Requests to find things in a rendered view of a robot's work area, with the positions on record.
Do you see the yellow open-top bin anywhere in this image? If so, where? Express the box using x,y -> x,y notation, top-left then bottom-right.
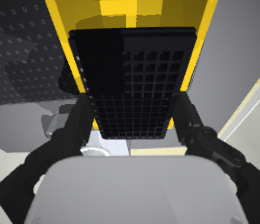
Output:
45,0 -> 218,92

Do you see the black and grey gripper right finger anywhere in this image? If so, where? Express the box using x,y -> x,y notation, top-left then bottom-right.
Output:
172,91 -> 260,224

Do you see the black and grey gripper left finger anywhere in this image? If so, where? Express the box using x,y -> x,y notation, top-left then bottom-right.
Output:
0,92 -> 94,224

